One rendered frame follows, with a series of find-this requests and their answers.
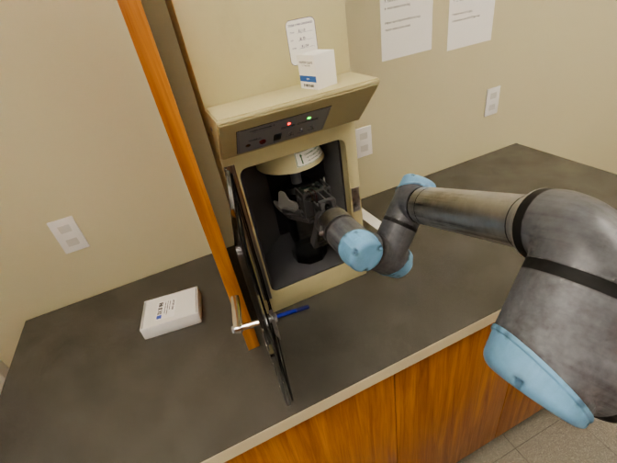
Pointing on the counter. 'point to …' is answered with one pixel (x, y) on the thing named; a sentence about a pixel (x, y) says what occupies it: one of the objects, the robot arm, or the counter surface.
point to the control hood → (323, 97)
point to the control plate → (281, 129)
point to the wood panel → (135, 13)
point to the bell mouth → (293, 163)
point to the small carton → (317, 69)
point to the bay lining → (261, 216)
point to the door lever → (240, 317)
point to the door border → (254, 287)
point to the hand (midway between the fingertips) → (298, 195)
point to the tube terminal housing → (233, 50)
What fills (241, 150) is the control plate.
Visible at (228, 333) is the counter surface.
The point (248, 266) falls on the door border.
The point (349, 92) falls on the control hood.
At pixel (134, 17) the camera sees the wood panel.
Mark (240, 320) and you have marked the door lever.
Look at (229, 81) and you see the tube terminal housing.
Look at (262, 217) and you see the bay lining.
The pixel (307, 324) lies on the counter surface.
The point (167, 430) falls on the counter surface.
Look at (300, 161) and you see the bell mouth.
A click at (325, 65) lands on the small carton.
